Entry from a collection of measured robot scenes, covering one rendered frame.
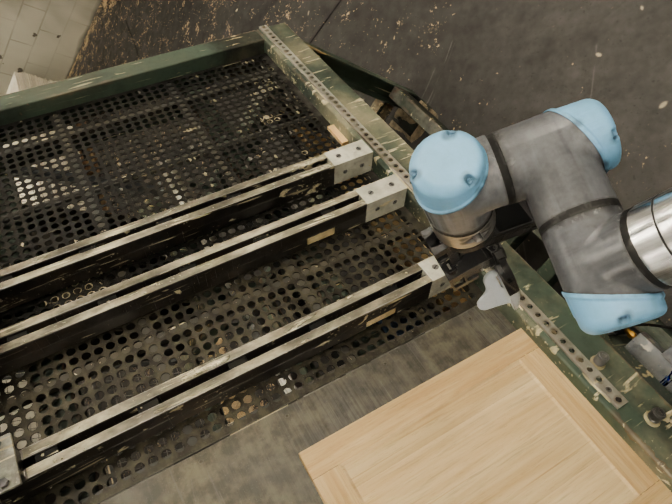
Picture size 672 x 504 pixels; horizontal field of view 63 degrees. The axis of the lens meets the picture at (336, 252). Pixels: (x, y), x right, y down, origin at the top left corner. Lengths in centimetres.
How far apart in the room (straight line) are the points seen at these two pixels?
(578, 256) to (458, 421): 69
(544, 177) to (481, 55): 204
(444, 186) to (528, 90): 191
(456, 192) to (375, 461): 70
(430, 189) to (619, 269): 17
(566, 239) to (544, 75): 190
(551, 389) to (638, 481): 22
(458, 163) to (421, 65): 222
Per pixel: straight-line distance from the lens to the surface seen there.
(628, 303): 52
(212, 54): 202
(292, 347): 114
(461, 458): 114
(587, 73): 234
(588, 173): 55
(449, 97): 259
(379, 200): 142
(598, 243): 52
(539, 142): 56
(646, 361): 139
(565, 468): 120
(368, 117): 171
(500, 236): 70
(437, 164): 53
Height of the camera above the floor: 208
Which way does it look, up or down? 46 degrees down
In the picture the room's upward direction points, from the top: 85 degrees counter-clockwise
